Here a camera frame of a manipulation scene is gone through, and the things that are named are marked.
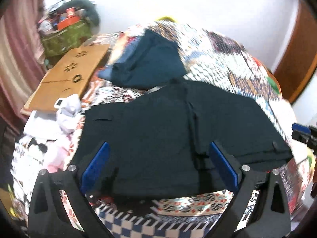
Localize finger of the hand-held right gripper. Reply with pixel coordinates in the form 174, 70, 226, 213
291, 123, 312, 132
291, 130, 317, 145

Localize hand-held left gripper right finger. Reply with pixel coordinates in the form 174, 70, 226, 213
209, 141, 291, 238

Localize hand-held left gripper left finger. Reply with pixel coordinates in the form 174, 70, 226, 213
28, 141, 112, 238

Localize black pants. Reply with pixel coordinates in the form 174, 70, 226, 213
71, 78, 294, 199

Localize pink cloth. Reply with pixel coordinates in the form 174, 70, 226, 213
44, 133, 76, 174

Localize white cloth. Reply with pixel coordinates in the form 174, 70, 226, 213
56, 94, 83, 135

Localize brown wooden door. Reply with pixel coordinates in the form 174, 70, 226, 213
272, 0, 317, 105

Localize wooden lap desk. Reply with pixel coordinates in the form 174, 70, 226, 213
21, 44, 111, 112

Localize patchwork printed blanket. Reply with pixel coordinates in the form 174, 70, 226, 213
10, 20, 315, 238

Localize dark blue garment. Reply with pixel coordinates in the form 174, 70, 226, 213
98, 29, 189, 89

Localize green patterned storage basket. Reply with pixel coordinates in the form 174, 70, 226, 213
41, 22, 93, 58

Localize striped red curtain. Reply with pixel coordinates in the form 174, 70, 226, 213
0, 0, 50, 135

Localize orange box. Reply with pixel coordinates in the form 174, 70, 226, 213
57, 16, 80, 29

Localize yellow foam tube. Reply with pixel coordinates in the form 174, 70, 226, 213
156, 16, 179, 23

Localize grey neck pillow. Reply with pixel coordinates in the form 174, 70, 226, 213
63, 0, 100, 27

